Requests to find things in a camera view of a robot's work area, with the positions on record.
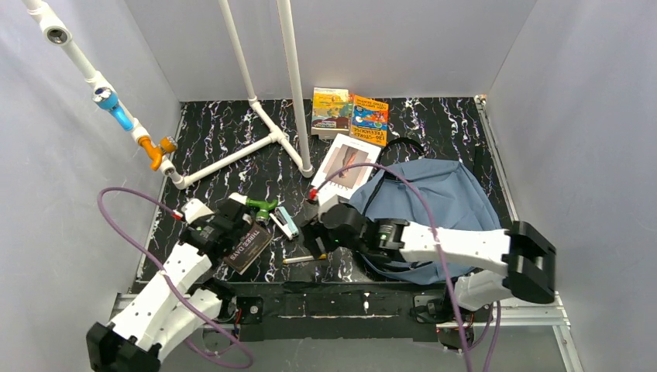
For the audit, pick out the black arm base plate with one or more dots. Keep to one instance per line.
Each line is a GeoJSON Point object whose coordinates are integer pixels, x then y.
{"type": "Point", "coordinates": [348, 310]}

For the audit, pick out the green white pipe fitting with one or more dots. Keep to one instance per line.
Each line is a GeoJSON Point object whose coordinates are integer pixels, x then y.
{"type": "Point", "coordinates": [263, 207]}

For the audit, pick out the dark Three Days book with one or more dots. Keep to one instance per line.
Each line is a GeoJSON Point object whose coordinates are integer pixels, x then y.
{"type": "Point", "coordinates": [249, 248]}

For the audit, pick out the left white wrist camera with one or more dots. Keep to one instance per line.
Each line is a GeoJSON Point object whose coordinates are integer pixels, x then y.
{"type": "Point", "coordinates": [192, 210]}

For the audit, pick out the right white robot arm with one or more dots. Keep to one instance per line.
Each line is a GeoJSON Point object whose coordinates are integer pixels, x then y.
{"type": "Point", "coordinates": [518, 262]}

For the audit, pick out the blue student backpack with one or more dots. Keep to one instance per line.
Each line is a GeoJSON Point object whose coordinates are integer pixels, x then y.
{"type": "Point", "coordinates": [453, 194]}

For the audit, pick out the white yellow marker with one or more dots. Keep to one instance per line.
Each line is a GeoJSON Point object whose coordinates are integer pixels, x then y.
{"type": "Point", "coordinates": [304, 259]}

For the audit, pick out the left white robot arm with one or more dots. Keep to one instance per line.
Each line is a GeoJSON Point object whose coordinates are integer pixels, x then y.
{"type": "Point", "coordinates": [160, 318]}

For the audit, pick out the orange treehouse book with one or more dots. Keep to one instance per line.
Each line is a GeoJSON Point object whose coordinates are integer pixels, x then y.
{"type": "Point", "coordinates": [369, 121]}

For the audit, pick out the aluminium rail frame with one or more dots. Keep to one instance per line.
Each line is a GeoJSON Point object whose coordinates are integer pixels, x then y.
{"type": "Point", "coordinates": [521, 313]}

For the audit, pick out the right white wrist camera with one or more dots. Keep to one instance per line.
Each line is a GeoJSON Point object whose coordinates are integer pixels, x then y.
{"type": "Point", "coordinates": [322, 200]}

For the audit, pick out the white blue stapler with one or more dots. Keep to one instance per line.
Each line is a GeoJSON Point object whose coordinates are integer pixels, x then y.
{"type": "Point", "coordinates": [284, 222]}

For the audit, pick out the orange pipe valve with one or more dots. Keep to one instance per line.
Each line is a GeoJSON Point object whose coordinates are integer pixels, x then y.
{"type": "Point", "coordinates": [156, 152]}

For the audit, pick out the yellow illustrated book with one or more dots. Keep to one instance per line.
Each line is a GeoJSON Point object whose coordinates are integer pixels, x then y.
{"type": "Point", "coordinates": [331, 112]}

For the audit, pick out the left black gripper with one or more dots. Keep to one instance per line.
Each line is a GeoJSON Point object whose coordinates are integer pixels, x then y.
{"type": "Point", "coordinates": [239, 225]}

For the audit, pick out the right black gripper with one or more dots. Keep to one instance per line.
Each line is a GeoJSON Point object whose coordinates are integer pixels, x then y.
{"type": "Point", "coordinates": [315, 235]}

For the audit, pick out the blue pipe valve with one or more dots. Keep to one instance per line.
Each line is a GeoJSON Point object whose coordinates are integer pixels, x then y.
{"type": "Point", "coordinates": [105, 98]}

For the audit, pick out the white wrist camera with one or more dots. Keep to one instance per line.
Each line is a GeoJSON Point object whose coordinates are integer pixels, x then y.
{"type": "Point", "coordinates": [322, 200]}
{"type": "Point", "coordinates": [192, 210]}

